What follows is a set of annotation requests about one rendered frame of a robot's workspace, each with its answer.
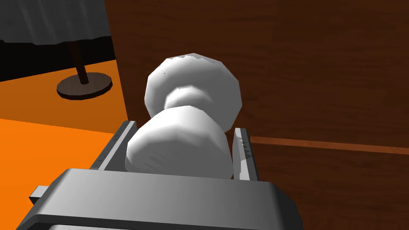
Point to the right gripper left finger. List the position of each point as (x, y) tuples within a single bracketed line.
[(114, 147)]

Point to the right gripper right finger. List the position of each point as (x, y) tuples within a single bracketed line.
[(243, 156)]

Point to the white door knob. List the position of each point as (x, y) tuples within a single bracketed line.
[(188, 118)]

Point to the dark brown wooden door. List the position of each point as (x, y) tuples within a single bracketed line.
[(319, 80)]

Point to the round table with grey cloth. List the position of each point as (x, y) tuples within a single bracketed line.
[(64, 28)]

